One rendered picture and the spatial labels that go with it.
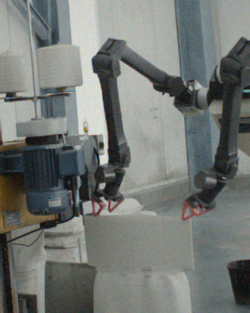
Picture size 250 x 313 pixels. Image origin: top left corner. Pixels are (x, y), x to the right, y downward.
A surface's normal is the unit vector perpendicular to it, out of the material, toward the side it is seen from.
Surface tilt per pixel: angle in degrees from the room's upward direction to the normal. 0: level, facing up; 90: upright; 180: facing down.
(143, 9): 90
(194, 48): 90
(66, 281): 90
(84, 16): 90
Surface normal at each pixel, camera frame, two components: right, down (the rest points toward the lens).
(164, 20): 0.81, -0.04
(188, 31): -0.58, 0.09
